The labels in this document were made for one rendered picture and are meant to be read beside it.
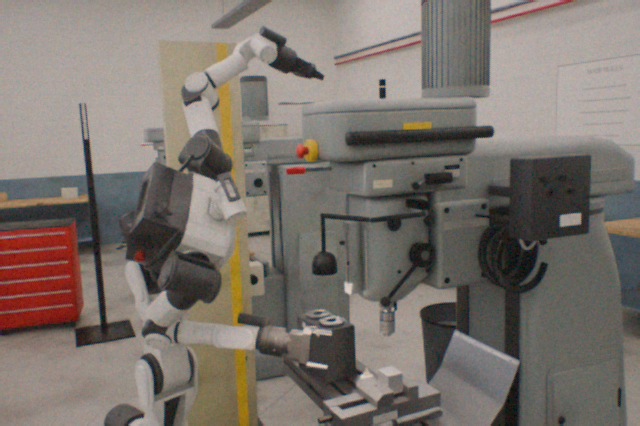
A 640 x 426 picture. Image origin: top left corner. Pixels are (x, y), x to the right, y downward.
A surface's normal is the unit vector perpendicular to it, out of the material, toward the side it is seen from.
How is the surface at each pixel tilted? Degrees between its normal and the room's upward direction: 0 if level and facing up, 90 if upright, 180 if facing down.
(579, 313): 89
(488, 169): 90
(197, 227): 57
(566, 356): 89
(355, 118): 90
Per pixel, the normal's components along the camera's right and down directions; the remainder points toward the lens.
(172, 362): 0.68, -0.08
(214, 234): 0.57, -0.47
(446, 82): -0.50, 0.15
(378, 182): 0.40, 0.12
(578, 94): -0.92, 0.10
